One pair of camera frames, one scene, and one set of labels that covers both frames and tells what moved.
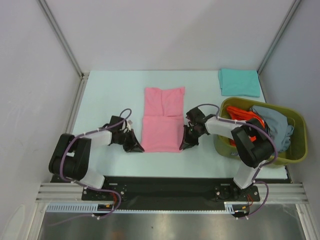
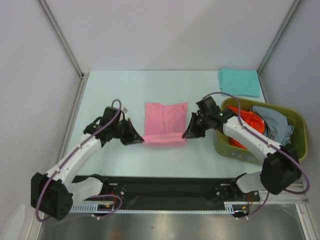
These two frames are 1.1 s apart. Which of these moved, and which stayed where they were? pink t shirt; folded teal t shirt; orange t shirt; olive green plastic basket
Moved: pink t shirt
Stayed: folded teal t shirt; olive green plastic basket; orange t shirt
